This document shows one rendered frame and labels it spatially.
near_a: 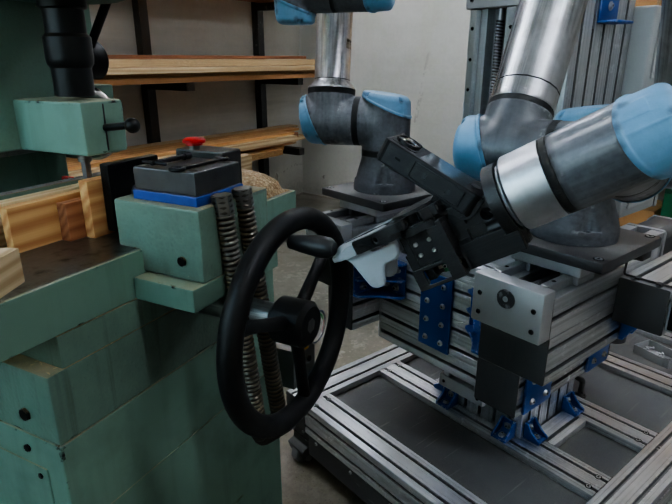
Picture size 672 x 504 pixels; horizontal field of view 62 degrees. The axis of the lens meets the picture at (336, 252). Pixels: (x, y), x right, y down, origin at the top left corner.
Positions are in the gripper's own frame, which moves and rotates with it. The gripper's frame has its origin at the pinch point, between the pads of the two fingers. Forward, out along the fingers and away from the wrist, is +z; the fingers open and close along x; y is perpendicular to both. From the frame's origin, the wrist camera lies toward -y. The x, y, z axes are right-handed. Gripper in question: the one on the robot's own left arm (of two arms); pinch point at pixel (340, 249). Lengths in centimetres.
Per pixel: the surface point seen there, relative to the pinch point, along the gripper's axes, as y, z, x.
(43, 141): -31.0, 32.5, -3.4
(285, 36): -140, 171, 343
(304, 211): -5.8, 2.8, 1.4
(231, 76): -101, 155, 227
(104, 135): -27.5, 24.8, -0.3
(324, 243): -1.6, -0.6, -3.1
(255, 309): 2.3, 14.4, -1.6
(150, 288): -6.2, 20.9, -9.1
